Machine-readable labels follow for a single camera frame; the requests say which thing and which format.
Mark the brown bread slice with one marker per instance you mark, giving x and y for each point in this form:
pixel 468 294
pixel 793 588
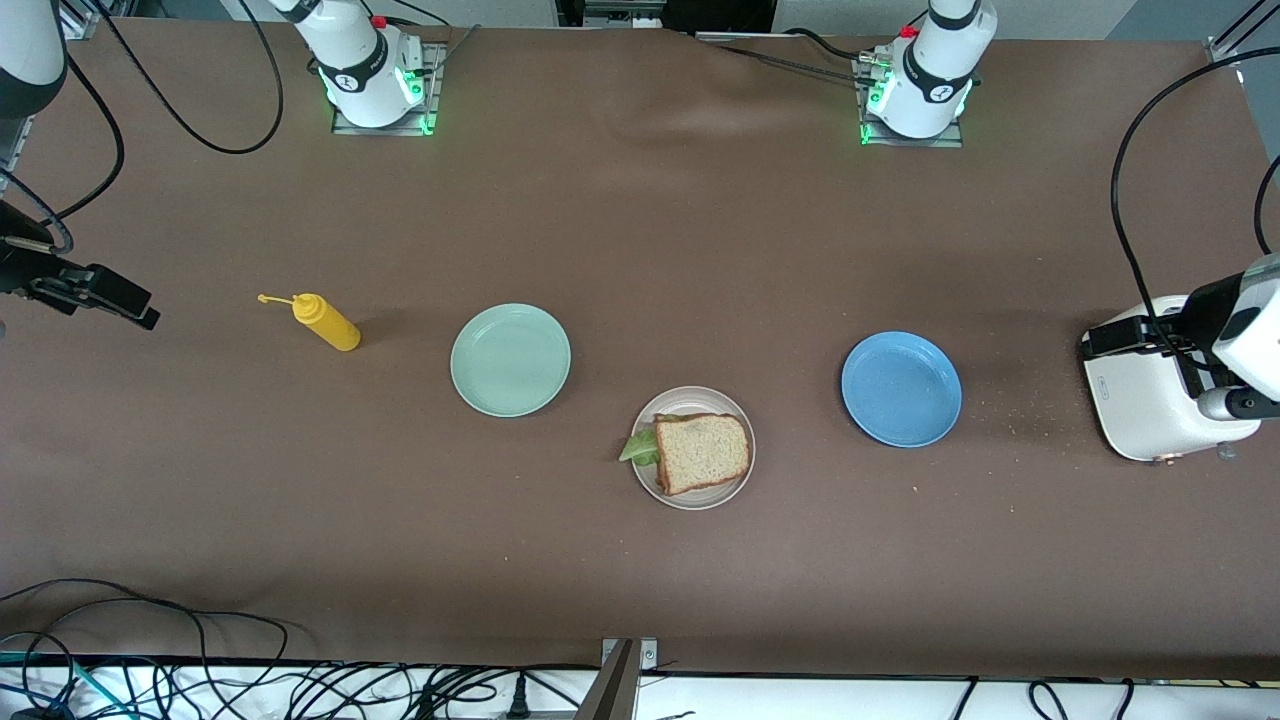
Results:
pixel 703 452

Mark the yellow mustard squeeze bottle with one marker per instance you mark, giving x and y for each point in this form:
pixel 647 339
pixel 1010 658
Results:
pixel 330 328

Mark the green lettuce leaf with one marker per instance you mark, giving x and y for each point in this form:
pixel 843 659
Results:
pixel 640 447

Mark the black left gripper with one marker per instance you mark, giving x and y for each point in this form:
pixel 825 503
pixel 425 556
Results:
pixel 1203 303

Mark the black equipment box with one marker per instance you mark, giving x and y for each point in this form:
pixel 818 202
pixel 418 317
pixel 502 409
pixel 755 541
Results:
pixel 700 12

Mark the aluminium frame profile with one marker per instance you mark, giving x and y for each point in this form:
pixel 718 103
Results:
pixel 85 15
pixel 1222 52

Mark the white toaster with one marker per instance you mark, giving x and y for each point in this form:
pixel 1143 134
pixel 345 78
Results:
pixel 1140 410

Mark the beige plate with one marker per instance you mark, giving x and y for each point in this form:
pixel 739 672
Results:
pixel 700 400

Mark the blue plate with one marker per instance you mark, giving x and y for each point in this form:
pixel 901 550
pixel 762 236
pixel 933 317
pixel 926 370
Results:
pixel 900 390

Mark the pale green plate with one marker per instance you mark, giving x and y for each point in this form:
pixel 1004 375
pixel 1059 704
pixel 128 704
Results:
pixel 510 360

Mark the grey metal arm base plate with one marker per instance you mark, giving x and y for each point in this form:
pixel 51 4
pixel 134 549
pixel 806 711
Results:
pixel 432 95
pixel 945 141

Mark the black power plug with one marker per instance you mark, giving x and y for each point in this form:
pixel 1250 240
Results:
pixel 518 700

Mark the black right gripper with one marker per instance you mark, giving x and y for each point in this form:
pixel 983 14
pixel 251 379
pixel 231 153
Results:
pixel 22 271

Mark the grey metal bracket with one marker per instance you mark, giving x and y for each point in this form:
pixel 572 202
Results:
pixel 620 680

